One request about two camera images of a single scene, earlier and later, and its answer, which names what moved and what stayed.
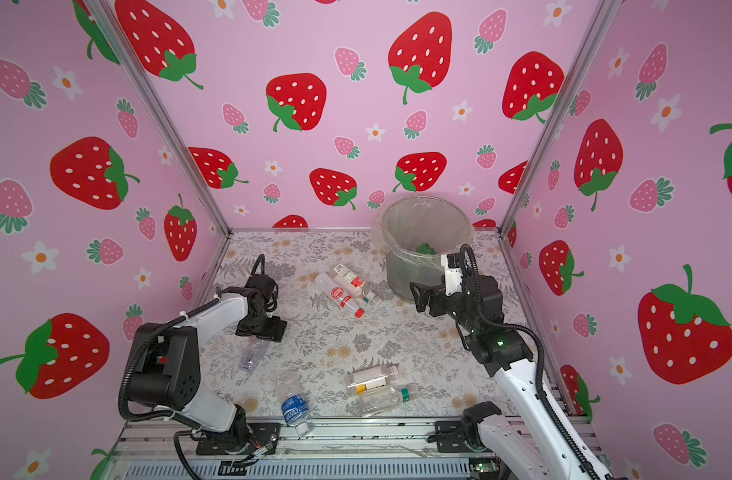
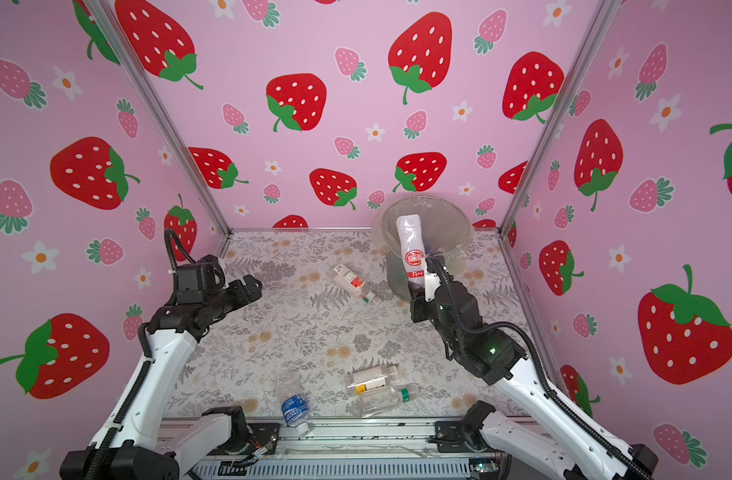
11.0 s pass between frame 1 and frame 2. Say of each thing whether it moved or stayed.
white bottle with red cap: moved
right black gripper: moved
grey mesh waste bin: stayed
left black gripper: moved
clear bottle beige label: stayed
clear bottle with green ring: stayed
